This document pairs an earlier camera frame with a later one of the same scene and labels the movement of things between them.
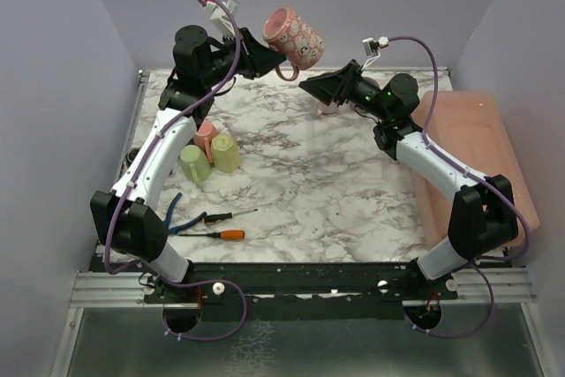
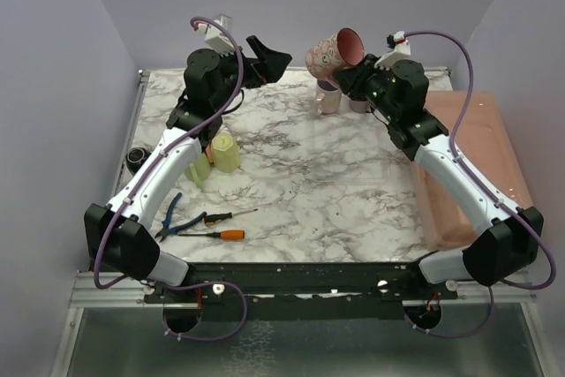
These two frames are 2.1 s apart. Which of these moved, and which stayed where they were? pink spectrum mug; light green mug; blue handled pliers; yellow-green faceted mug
Moved: pink spectrum mug
Stayed: blue handled pliers; light green mug; yellow-green faceted mug
